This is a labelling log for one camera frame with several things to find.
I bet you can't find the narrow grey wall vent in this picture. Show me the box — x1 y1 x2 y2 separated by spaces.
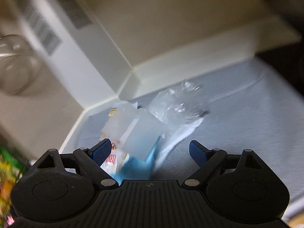
46 0 92 30

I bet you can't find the black wok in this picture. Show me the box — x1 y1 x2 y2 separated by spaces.
260 0 304 30

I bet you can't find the translucent white blue box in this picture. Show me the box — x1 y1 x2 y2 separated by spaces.
101 102 165 180

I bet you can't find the green snack bag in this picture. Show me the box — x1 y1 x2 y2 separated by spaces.
0 147 27 220

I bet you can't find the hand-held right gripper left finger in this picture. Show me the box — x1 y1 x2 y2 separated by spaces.
22 139 119 190

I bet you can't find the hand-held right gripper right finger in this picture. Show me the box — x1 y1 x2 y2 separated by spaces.
180 140 281 190

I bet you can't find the small white red-print packet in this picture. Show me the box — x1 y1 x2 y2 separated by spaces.
101 142 129 174

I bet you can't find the wide grey wall vent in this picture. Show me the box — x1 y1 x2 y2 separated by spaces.
14 0 61 55

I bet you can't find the metal mesh strainer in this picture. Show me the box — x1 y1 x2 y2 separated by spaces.
0 34 43 96

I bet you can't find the grey counter mat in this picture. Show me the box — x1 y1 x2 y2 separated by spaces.
75 56 304 206

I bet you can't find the clear plastic bag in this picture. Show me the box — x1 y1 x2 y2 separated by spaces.
147 80 210 170

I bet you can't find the black gas stove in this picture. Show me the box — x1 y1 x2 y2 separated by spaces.
255 38 304 93

